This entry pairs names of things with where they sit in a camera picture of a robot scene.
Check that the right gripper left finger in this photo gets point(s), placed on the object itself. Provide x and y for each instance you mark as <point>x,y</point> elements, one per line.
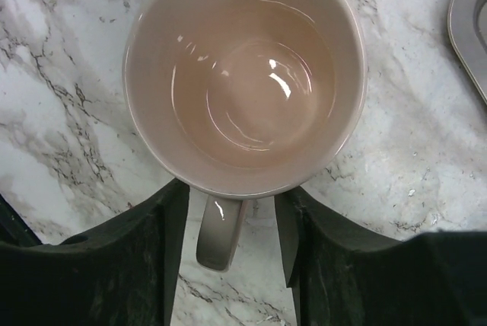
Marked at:
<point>121,272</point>

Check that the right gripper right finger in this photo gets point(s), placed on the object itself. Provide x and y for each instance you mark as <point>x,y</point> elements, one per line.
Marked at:
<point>341,273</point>

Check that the pink mug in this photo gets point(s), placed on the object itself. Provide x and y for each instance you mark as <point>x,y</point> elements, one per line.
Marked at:
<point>243,99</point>

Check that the stainless steel tray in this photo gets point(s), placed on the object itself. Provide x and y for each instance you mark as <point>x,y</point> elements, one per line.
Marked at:
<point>468,38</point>

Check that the black mounting rail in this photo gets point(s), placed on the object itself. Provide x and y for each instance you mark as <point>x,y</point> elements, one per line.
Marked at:
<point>13,229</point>

